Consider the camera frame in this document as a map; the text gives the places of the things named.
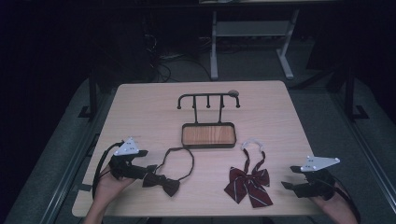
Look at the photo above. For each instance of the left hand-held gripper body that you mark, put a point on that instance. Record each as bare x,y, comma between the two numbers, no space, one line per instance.
126,148

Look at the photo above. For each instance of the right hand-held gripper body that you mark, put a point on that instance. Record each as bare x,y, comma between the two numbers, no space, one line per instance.
317,163

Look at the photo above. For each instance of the black bow tie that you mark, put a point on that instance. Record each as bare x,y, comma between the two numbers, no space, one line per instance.
165,183

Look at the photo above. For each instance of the dark red striped bow tie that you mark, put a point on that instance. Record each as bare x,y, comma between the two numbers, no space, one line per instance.
249,185

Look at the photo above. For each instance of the black hook rack wooden base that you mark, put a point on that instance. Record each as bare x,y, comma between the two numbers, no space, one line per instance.
208,135

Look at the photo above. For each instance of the person's right hand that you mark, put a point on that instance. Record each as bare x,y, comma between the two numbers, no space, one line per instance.
337,200

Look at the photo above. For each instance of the person's left hand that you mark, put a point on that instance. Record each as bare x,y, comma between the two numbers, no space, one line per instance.
107,189

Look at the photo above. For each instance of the black metal stand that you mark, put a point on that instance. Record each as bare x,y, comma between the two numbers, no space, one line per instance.
350,93
92,93

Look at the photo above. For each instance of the small grey round disc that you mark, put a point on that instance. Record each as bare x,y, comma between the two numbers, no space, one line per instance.
233,92

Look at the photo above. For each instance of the white metal desk frame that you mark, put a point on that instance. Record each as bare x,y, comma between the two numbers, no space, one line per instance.
252,28

